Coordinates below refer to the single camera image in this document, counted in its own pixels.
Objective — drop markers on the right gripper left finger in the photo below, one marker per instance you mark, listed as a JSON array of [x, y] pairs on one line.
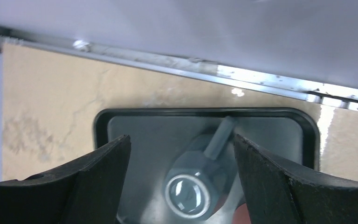
[[86, 190]]

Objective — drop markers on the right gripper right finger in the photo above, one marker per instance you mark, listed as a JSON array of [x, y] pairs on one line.
[[280, 191]]

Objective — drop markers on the dark grey faceted mug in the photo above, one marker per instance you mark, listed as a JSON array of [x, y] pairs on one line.
[[193, 187]]

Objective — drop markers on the pink mug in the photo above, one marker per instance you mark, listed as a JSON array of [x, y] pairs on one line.
[[241, 215]]

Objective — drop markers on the black tray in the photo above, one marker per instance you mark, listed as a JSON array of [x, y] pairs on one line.
[[160, 136]]

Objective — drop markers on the aluminium frame rail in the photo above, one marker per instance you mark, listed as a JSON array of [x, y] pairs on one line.
[[195, 68]]

